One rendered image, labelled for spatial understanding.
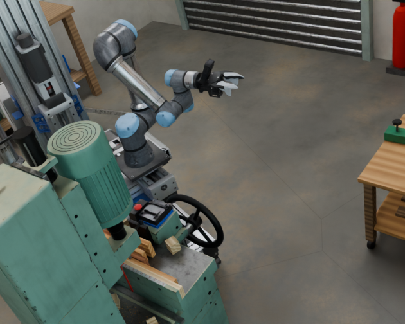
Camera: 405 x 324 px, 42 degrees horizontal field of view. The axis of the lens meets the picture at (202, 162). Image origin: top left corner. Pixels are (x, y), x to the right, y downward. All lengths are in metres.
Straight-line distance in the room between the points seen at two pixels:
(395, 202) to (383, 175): 0.39
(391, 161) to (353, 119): 1.22
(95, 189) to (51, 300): 0.34
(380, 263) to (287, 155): 1.09
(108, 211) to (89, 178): 0.14
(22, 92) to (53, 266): 1.04
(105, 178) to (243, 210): 1.83
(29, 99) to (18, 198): 1.02
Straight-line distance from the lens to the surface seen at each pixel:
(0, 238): 1.40
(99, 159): 1.56
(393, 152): 2.80
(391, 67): 4.40
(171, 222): 2.02
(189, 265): 1.90
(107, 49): 2.26
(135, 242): 1.87
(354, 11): 4.48
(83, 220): 1.61
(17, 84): 2.36
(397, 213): 2.95
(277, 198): 3.36
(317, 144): 3.73
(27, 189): 1.44
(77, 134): 1.60
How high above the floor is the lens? 2.31
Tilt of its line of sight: 38 degrees down
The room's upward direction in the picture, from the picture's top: 16 degrees counter-clockwise
